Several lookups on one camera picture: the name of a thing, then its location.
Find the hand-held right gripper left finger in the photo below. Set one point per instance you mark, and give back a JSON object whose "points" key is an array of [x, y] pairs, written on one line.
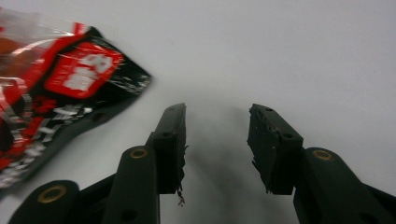
{"points": [[168, 146]]}

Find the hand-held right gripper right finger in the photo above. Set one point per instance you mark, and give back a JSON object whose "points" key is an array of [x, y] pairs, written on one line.
{"points": [[274, 149]]}

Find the red and black snack packet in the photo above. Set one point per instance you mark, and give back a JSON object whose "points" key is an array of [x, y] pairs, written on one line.
{"points": [[77, 71]]}

